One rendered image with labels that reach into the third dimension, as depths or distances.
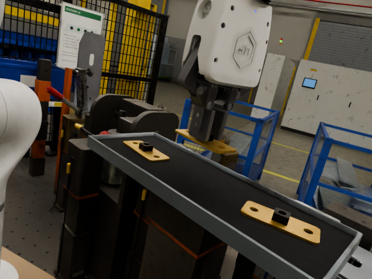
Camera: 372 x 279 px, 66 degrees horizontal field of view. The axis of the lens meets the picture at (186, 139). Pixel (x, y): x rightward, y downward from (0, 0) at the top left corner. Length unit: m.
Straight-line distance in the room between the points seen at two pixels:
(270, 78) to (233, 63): 8.37
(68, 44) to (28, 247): 0.98
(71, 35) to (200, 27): 1.31
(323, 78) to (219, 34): 8.37
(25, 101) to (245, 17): 0.42
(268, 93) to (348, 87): 2.02
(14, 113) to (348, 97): 8.44
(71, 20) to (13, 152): 1.07
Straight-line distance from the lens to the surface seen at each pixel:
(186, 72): 0.32
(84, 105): 1.03
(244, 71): 0.35
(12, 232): 1.07
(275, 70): 8.69
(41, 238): 1.03
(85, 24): 1.63
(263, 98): 8.73
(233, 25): 0.33
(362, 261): 0.72
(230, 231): 0.29
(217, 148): 0.35
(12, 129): 0.60
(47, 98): 1.31
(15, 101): 0.59
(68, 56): 1.60
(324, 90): 8.67
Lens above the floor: 1.31
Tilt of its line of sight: 15 degrees down
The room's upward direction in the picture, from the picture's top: 12 degrees clockwise
